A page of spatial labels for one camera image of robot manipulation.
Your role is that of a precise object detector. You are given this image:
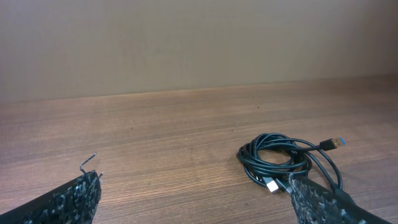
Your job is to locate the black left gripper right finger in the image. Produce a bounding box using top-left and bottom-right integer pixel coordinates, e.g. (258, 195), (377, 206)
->
(289, 175), (389, 224)

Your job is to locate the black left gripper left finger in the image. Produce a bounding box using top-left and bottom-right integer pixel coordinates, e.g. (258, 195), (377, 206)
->
(1, 166), (103, 224)

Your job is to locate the black cable white plug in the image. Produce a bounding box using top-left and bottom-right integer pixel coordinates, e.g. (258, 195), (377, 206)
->
(243, 165), (293, 194)

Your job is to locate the black USB-A cable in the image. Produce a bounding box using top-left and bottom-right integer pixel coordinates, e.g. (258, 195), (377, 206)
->
(238, 133), (347, 200)

